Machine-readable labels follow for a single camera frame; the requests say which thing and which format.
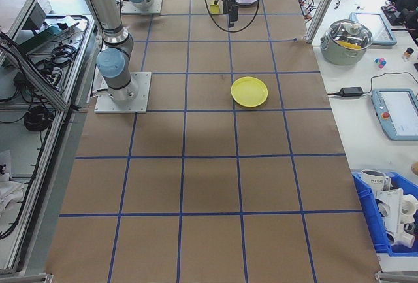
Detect white crumpled cloth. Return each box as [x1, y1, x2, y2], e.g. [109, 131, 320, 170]
[0, 150, 24, 218]

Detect blue plastic bin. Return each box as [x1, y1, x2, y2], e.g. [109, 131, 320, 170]
[351, 171, 418, 258]

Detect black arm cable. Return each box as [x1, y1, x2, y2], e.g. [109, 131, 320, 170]
[204, 0, 261, 33]

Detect blue teach pendant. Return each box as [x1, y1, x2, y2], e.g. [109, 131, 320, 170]
[371, 88, 418, 141]
[349, 11, 398, 47]

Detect V-shaped metal bar frame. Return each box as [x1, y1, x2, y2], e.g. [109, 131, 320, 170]
[0, 0, 99, 274]

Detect coiled black cable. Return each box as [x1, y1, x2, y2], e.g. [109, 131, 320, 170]
[23, 105, 55, 132]

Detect white power strip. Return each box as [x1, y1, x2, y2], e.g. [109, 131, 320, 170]
[48, 67, 65, 84]

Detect white mug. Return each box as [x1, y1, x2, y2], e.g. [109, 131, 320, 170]
[360, 169, 392, 192]

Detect aluminium profile post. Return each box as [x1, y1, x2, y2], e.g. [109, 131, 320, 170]
[305, 0, 347, 46]

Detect white pipe fittings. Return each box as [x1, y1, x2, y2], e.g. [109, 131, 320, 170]
[375, 188, 418, 248]

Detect yellow round plate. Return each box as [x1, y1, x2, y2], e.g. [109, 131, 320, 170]
[230, 76, 269, 109]

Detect steel pot with glass lid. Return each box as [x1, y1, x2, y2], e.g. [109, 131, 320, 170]
[319, 18, 374, 66]

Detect white square base plate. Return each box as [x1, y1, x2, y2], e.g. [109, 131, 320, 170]
[121, 0, 164, 15]
[94, 71, 153, 114]

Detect black power adapter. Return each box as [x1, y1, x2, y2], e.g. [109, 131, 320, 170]
[339, 86, 364, 97]

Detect green box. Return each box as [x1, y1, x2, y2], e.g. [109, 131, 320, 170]
[31, 24, 63, 44]

